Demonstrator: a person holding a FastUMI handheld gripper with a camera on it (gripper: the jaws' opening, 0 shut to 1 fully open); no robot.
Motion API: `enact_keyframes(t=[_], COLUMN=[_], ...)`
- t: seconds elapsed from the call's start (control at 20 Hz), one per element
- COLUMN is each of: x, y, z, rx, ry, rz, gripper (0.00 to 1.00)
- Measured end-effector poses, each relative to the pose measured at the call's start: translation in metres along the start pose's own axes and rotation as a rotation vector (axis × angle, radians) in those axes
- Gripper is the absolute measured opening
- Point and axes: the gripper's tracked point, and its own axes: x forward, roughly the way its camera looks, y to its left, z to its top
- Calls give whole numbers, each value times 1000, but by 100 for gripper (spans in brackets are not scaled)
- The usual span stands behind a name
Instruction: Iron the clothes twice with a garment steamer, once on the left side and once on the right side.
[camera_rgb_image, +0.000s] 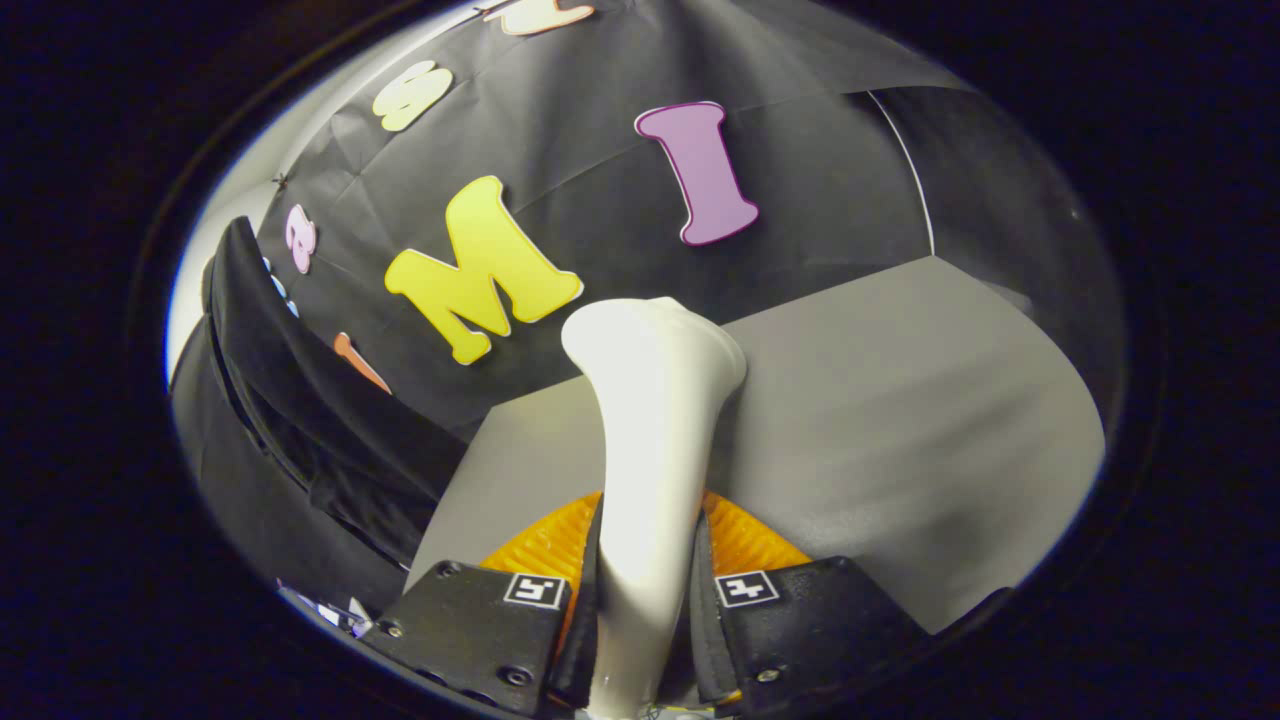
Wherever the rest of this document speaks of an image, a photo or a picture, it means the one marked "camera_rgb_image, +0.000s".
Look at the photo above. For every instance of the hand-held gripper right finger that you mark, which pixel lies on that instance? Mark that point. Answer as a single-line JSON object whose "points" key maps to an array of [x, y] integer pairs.
{"points": [[705, 650]]}

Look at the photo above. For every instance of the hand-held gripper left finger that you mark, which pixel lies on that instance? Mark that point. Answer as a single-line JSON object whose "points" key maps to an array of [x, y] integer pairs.
{"points": [[578, 670]]}

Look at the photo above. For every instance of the white garment steamer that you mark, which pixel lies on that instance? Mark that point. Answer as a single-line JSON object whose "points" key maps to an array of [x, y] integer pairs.
{"points": [[650, 450]]}

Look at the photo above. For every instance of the black suit jacket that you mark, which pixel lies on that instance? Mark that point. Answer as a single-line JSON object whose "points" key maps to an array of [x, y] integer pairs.
{"points": [[300, 380]]}

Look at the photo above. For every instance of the grey cabinet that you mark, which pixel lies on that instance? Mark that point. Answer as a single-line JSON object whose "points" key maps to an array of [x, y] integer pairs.
{"points": [[900, 420]]}

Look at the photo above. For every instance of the black backdrop cloth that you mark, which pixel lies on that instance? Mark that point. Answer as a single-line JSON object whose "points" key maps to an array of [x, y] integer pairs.
{"points": [[600, 150]]}

